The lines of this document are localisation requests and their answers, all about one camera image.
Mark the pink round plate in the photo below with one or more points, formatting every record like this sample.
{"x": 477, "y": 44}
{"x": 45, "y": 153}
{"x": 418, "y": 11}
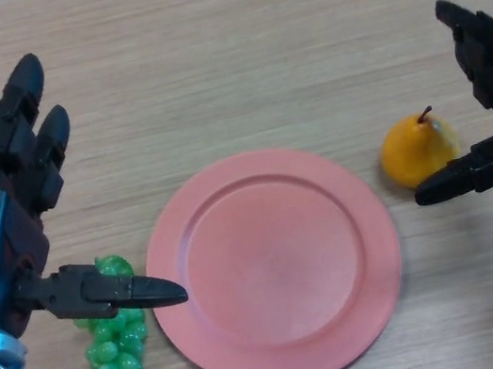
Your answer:
{"x": 276, "y": 270}

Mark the green grape bunch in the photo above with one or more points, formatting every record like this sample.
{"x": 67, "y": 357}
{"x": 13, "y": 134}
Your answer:
{"x": 114, "y": 356}

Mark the yellow pear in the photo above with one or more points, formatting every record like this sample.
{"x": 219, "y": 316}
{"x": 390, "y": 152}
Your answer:
{"x": 412, "y": 150}

